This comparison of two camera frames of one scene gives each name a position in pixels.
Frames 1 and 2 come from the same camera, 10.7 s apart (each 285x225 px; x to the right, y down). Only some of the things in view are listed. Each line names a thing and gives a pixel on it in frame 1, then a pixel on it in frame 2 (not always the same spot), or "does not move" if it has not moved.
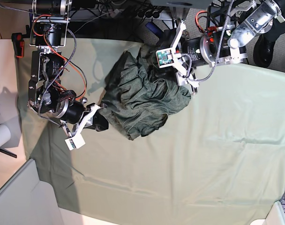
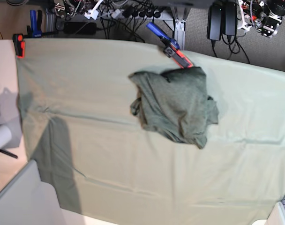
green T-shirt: x=139 y=94 → x=176 y=102
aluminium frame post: x=178 y=13 does not move
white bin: x=25 y=199 does not move
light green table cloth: x=224 y=159 does not move
